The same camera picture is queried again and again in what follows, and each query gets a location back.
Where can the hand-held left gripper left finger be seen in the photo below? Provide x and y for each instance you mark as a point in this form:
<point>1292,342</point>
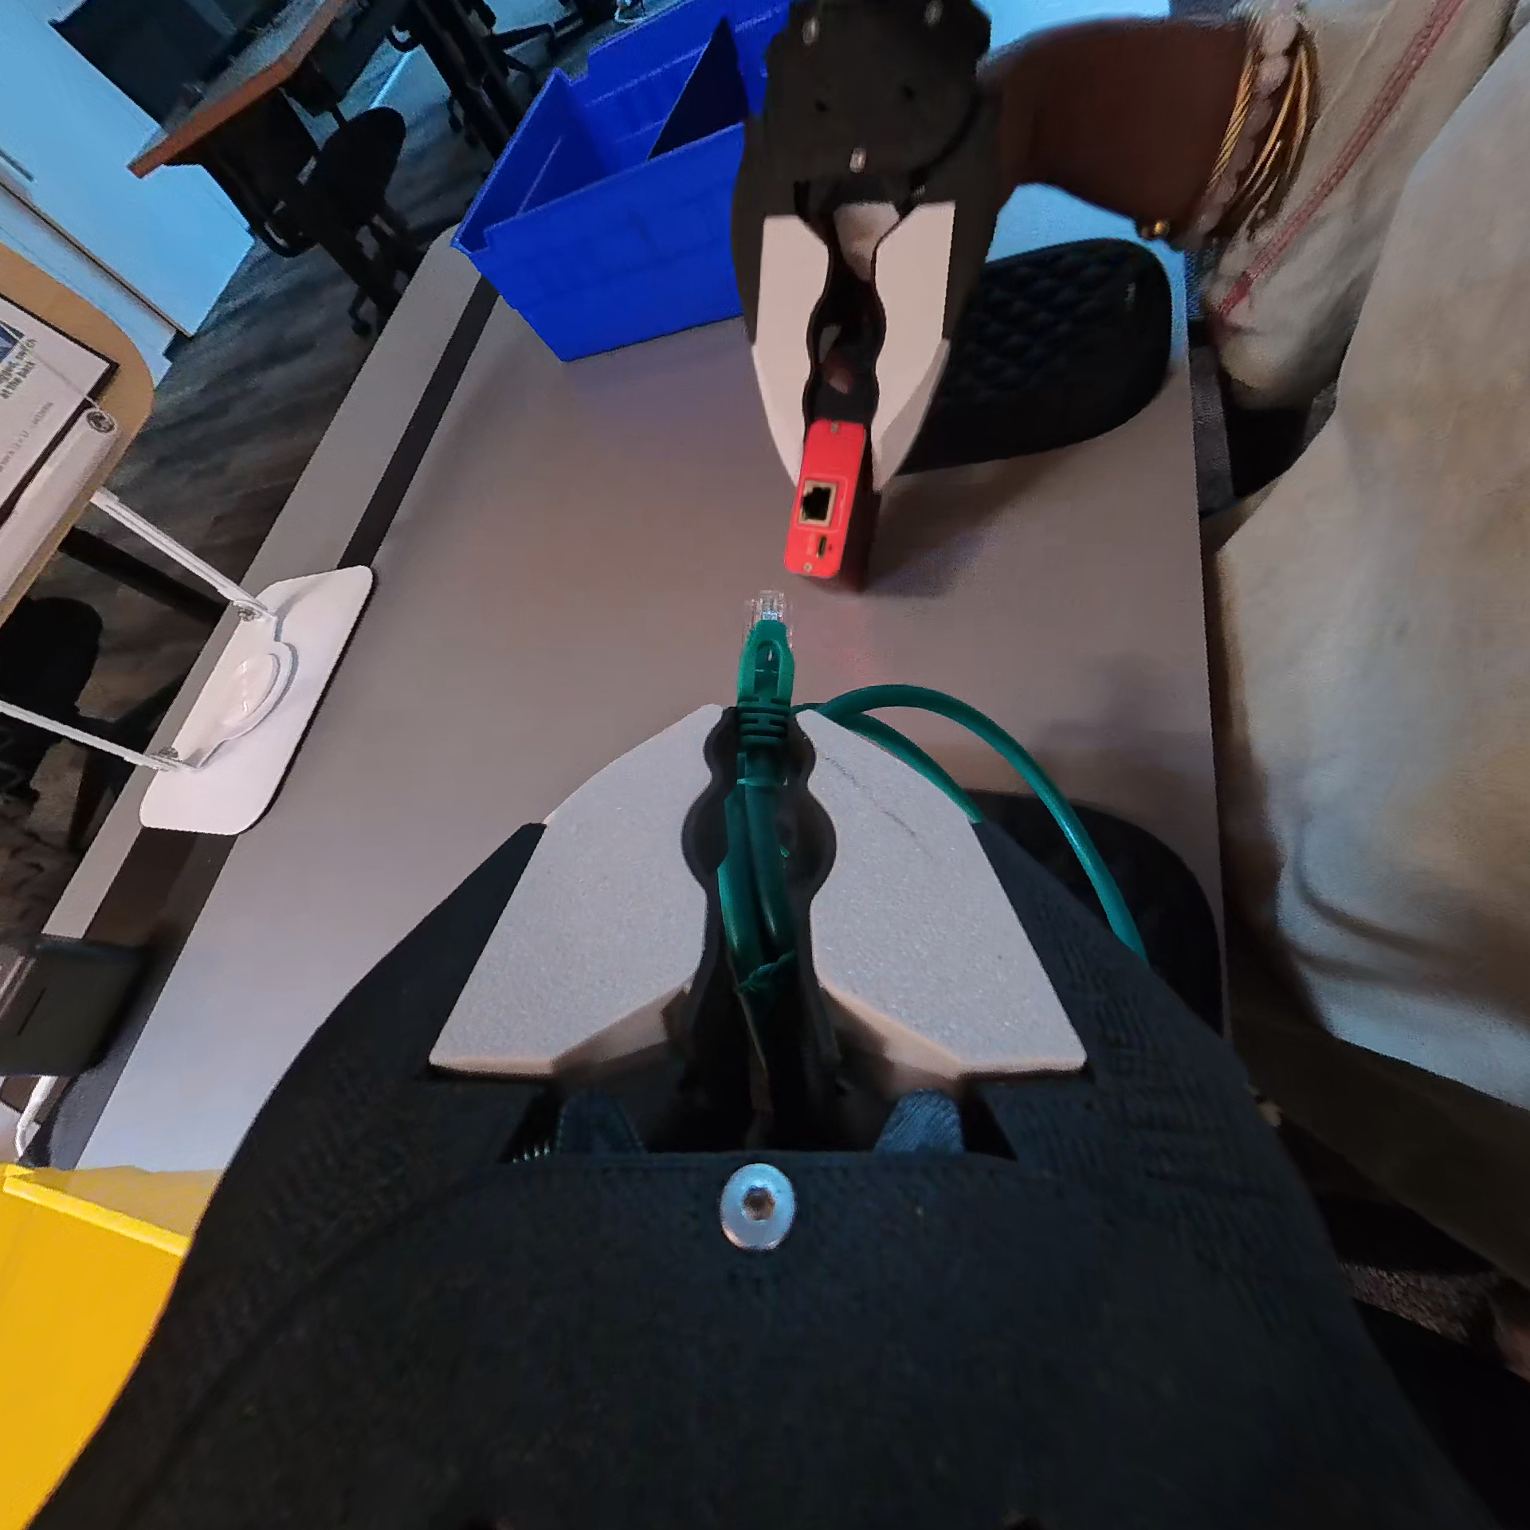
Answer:
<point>574,945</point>

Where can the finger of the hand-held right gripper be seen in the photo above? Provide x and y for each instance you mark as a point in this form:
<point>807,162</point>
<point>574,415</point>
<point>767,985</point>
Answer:
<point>920,311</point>
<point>784,324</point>

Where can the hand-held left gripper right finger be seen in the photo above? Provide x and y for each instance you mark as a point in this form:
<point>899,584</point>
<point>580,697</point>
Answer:
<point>933,945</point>

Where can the red ethernet splitter box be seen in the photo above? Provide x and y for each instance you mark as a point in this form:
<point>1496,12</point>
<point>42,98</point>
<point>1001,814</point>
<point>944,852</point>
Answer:
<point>826,479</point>

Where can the blue plastic bin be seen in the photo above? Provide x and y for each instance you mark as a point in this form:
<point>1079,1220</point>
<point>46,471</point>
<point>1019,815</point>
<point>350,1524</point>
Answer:
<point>598,253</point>

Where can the yellow plastic bin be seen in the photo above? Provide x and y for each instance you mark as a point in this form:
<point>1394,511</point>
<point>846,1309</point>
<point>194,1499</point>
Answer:
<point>72,1340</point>

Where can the brown office desk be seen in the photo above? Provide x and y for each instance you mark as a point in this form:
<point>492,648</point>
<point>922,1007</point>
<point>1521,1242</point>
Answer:
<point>226,103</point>

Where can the person's right hand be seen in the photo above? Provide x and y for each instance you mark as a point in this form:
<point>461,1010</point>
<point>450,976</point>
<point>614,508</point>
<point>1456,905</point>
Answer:
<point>1112,109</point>

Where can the black quilted wrist rest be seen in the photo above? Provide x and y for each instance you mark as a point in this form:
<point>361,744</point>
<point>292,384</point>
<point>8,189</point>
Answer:
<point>1183,910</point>
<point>1052,347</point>

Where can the white stand with wooden board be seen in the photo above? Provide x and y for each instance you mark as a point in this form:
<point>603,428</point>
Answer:
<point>276,693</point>

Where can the black office chair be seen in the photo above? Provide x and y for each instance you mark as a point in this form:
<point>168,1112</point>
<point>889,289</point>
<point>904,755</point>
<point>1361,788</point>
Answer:
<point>347,169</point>

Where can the person's beige sweatshirt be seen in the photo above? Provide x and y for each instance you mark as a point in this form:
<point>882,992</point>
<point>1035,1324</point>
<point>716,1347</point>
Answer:
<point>1410,719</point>

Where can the instruction poster sheet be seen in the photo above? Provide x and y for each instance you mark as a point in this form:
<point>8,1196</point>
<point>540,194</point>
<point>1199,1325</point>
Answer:
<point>35,407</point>

